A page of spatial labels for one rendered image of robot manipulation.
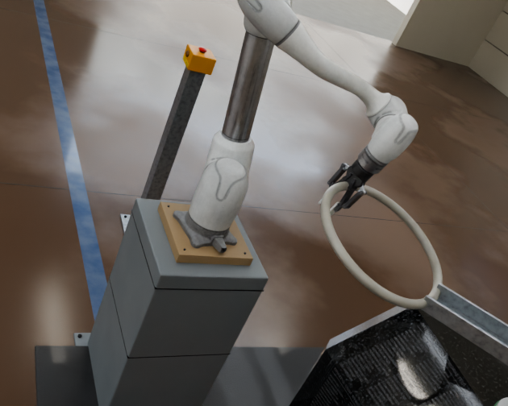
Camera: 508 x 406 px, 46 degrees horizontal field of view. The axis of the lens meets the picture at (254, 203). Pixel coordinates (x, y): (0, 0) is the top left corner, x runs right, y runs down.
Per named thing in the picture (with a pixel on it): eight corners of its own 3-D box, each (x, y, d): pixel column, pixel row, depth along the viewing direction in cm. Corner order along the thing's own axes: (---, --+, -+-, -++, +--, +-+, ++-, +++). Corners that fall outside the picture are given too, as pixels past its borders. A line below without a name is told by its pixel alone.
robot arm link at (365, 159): (376, 163, 188) (365, 176, 191) (393, 164, 194) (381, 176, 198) (362, 142, 192) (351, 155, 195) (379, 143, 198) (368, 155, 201)
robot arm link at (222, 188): (183, 221, 199) (205, 167, 187) (193, 193, 214) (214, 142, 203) (228, 238, 201) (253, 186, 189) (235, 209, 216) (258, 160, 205)
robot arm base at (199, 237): (198, 256, 196) (204, 244, 193) (171, 213, 209) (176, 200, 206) (243, 252, 207) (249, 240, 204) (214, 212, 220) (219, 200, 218)
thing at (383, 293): (457, 279, 207) (464, 275, 205) (399, 336, 169) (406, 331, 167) (364, 173, 218) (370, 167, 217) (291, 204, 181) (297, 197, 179)
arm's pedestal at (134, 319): (89, 439, 222) (147, 286, 181) (72, 334, 258) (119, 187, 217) (211, 426, 246) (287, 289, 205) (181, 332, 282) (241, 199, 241)
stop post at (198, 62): (154, 218, 345) (216, 46, 289) (160, 242, 330) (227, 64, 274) (119, 215, 335) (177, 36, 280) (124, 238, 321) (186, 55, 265)
